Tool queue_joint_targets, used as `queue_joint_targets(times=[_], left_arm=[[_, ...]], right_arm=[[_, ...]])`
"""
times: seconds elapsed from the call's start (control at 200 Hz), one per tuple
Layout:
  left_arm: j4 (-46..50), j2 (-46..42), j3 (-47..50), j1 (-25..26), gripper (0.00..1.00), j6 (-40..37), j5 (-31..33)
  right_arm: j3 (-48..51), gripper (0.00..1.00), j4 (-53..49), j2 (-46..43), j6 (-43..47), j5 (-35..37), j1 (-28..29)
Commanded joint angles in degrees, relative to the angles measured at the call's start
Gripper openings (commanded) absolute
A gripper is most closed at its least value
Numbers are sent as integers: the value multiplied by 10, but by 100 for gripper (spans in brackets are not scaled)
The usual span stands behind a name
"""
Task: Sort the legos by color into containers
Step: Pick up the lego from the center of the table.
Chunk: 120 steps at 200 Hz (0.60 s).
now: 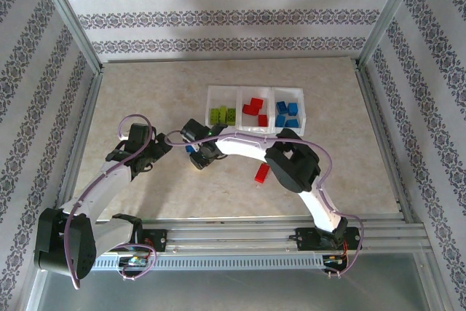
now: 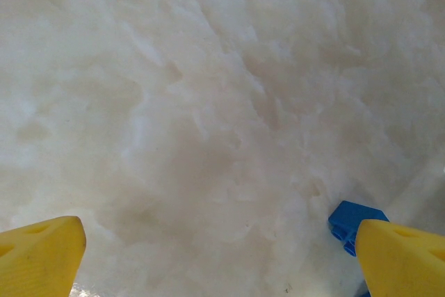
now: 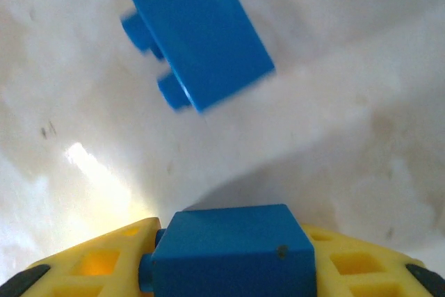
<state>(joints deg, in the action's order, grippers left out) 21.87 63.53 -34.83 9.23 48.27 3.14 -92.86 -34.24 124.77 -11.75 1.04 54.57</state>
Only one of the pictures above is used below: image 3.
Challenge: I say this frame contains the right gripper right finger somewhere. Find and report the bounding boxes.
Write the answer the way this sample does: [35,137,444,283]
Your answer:
[300,223,445,297]

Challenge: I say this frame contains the white plastic bin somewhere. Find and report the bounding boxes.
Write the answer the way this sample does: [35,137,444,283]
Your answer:
[0,0,445,297]

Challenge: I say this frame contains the blue lego brick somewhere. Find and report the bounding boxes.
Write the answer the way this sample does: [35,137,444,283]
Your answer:
[120,0,276,114]
[138,203,319,297]

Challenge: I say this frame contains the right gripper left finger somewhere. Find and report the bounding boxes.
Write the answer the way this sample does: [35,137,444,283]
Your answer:
[0,216,164,297]

